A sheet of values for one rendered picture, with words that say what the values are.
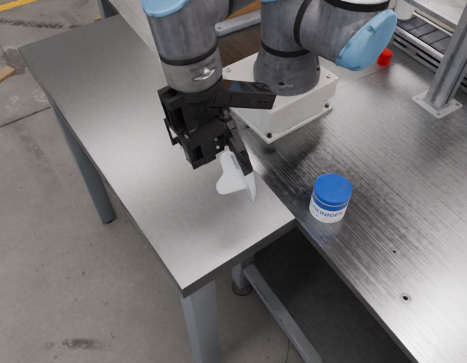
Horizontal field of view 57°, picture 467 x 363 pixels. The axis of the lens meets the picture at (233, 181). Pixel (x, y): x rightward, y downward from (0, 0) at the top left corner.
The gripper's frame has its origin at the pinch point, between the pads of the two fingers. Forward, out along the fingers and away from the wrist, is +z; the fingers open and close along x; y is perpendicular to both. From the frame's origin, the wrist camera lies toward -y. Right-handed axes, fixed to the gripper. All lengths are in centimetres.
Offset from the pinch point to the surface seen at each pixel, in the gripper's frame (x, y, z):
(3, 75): -212, 34, 68
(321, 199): 7.4, -13.0, 10.2
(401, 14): -30, -73, 11
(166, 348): -26, 27, 93
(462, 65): -1, -60, 8
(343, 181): 6.8, -19.0, 10.1
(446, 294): 30.6, -20.9, 20.2
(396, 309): 27.9, -11.9, 19.0
